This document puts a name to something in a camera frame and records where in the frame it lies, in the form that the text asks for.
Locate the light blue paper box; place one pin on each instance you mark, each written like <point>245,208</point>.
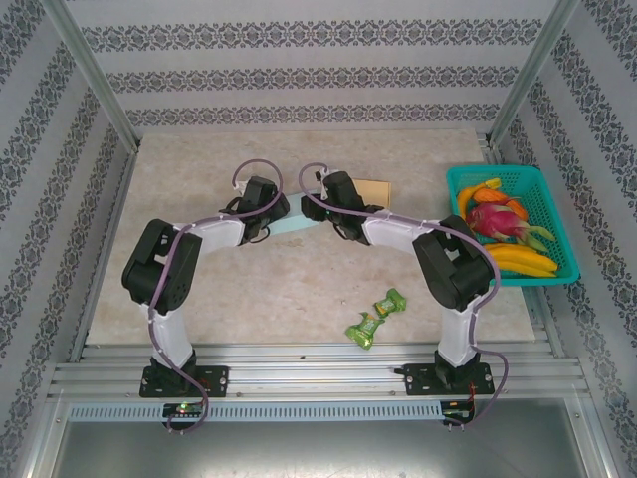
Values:
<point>296,219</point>

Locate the orange paper box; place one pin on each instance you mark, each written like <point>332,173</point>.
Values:
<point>375,191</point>

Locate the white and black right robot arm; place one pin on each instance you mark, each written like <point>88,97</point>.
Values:
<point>458,328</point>

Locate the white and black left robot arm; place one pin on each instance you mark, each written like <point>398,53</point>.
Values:
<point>169,328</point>

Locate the small green candy packet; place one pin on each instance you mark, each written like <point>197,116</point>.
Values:
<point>390,303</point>

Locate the single curved yellow banana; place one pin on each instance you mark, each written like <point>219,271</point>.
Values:
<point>463,199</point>

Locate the large green candy packet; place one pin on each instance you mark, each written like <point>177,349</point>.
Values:
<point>365,331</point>

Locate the orange fruit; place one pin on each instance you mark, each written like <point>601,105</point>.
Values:
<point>492,195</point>

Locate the small yellow fruit piece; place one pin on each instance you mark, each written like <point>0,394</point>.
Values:
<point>492,183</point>

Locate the pink dragon fruit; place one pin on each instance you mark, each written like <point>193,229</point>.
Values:
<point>497,221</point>

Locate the yellow banana bunch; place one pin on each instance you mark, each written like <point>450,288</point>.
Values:
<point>527,261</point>

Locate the teal plastic basket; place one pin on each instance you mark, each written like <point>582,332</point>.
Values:
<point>547,199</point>

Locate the small circuit board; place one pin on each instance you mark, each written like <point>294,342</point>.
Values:
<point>458,408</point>
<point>184,409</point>

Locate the aluminium frame rail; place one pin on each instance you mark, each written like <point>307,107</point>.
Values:
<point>318,371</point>

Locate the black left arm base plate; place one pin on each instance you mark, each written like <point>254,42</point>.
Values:
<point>214,381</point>

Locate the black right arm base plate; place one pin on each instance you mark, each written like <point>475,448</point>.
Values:
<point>423,378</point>

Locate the aluminium frame post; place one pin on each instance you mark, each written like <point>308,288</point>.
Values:
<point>527,74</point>
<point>94,79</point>

